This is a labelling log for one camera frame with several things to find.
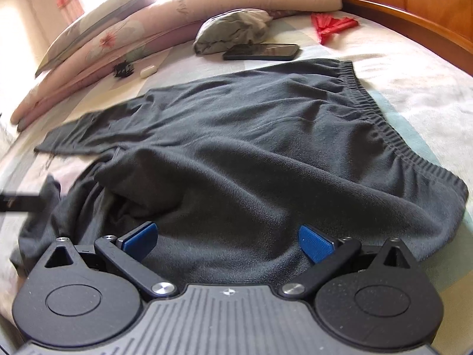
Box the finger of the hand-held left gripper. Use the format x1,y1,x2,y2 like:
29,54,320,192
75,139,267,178
0,191,48,214

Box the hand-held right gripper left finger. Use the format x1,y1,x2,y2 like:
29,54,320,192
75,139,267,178
44,221,178,299

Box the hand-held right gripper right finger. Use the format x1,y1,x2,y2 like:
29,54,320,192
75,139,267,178
278,224,421,298

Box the dark grey pants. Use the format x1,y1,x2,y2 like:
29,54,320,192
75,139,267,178
9,58,469,285

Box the black hair claw clip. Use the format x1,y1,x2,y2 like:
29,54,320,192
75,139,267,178
113,62,134,78

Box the bed with patchwork sheet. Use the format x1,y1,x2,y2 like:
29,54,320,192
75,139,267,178
0,11,473,355

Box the floral pillow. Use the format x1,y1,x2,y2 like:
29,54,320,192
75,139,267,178
35,0,152,78

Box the black smartphone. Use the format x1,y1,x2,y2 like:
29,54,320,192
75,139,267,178
223,43,301,62

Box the red folding fan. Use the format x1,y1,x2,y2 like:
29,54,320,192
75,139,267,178
310,13,360,45

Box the crumpled grey garment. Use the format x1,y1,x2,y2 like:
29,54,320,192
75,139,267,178
193,8,274,55

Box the folded floral quilt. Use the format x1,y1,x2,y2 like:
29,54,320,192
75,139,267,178
10,0,348,132

